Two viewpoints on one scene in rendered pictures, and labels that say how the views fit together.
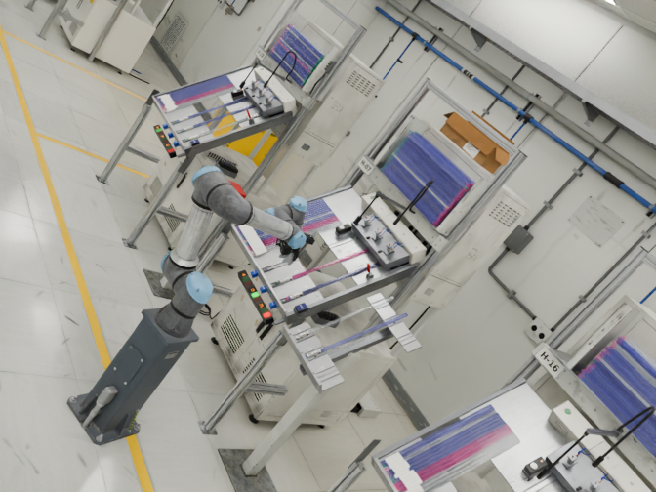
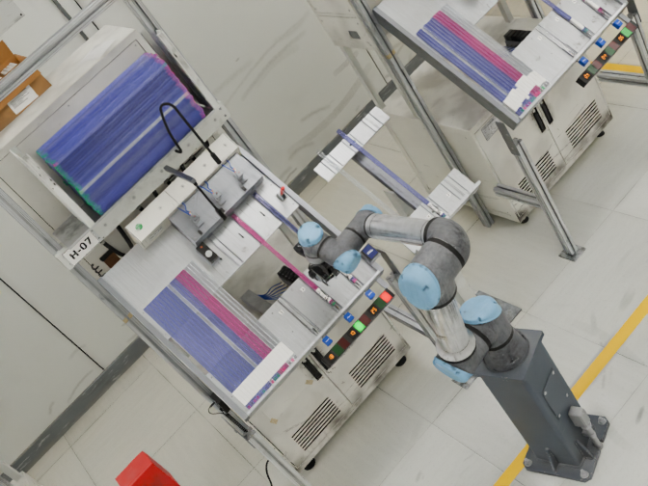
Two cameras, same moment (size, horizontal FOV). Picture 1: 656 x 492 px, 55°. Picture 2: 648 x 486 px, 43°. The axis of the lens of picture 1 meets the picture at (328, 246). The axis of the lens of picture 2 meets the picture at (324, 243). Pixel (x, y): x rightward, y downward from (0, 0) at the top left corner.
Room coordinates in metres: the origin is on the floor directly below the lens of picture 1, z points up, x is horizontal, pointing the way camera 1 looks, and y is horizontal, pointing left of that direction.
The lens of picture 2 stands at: (1.50, 1.92, 2.47)
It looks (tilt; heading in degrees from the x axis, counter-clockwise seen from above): 34 degrees down; 302
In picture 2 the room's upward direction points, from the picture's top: 37 degrees counter-clockwise
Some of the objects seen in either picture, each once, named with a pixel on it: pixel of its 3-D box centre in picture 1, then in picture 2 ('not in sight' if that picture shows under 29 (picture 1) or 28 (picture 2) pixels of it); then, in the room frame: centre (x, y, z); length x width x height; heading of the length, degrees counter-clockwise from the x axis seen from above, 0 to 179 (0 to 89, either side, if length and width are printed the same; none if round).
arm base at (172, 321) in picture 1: (178, 315); (499, 342); (2.23, 0.29, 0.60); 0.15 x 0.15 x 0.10
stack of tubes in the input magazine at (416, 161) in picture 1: (429, 179); (123, 132); (3.19, -0.19, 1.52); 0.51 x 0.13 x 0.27; 48
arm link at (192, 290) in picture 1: (193, 292); (483, 321); (2.24, 0.30, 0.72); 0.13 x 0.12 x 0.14; 55
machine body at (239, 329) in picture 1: (298, 346); (285, 345); (3.32, -0.22, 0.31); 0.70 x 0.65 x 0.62; 48
